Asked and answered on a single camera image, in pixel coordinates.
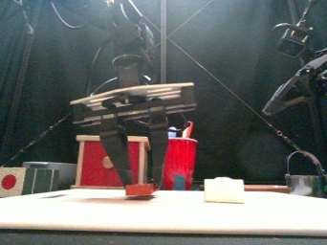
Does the red utensil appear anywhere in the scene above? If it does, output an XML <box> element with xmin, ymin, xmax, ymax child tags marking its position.
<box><xmin>182</xmin><ymin>121</ymin><xmax>194</xmax><ymax>139</ymax></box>

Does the wooden box with red drawer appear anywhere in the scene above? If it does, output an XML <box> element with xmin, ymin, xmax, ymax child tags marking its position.
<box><xmin>71</xmin><ymin>134</ymin><xmax>153</xmax><ymax>190</ymax></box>

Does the thin diagonal wire with turnbuckle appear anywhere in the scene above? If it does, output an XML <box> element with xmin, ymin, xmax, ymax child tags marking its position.
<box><xmin>166</xmin><ymin>37</ymin><xmax>303</xmax><ymax>151</ymax></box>

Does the white toy rice block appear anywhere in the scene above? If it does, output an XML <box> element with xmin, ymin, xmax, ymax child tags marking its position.
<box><xmin>203</xmin><ymin>176</ymin><xmax>247</xmax><ymax>204</ymax></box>

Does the green block with white stripes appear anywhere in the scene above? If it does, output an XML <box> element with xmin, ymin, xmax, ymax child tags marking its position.
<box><xmin>22</xmin><ymin>167</ymin><xmax>61</xmax><ymax>195</ymax></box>

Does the grey bowl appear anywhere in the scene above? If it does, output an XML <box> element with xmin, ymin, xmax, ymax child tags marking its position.
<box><xmin>22</xmin><ymin>161</ymin><xmax>79</xmax><ymax>188</ymax></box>

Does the grey metal frame pole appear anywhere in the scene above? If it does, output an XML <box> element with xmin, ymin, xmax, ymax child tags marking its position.
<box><xmin>161</xmin><ymin>0</ymin><xmax>169</xmax><ymax>84</ymax></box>

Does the pink tray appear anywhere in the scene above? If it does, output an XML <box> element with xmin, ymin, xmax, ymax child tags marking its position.
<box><xmin>243</xmin><ymin>184</ymin><xmax>291</xmax><ymax>194</ymax></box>

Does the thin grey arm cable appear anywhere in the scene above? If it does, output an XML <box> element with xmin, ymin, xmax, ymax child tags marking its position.
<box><xmin>50</xmin><ymin>0</ymin><xmax>87</xmax><ymax>31</ymax></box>

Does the red plastic cup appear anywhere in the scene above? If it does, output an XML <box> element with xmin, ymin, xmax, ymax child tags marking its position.
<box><xmin>163</xmin><ymin>137</ymin><xmax>199</xmax><ymax>191</ymax></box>

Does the blue tape piece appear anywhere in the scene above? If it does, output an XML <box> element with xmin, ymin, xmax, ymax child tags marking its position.
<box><xmin>173</xmin><ymin>173</ymin><xmax>189</xmax><ymax>191</ymax></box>

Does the white block with red dot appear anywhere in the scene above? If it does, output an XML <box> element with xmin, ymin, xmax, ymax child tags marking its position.
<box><xmin>0</xmin><ymin>167</ymin><xmax>28</xmax><ymax>199</ymax></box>

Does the red toy salmon slice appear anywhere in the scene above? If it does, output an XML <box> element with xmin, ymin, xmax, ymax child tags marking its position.
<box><xmin>125</xmin><ymin>182</ymin><xmax>158</xmax><ymax>196</ymax></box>

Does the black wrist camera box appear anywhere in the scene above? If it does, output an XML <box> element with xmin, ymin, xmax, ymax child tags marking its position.
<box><xmin>274</xmin><ymin>23</ymin><xmax>314</xmax><ymax>59</ymax></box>

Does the metal pail with handle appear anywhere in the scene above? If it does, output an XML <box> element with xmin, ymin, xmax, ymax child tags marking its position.
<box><xmin>285</xmin><ymin>149</ymin><xmax>327</xmax><ymax>198</ymax></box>

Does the white cutting board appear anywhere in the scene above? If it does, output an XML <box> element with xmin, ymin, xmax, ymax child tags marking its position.
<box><xmin>0</xmin><ymin>189</ymin><xmax>327</xmax><ymax>237</ymax></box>

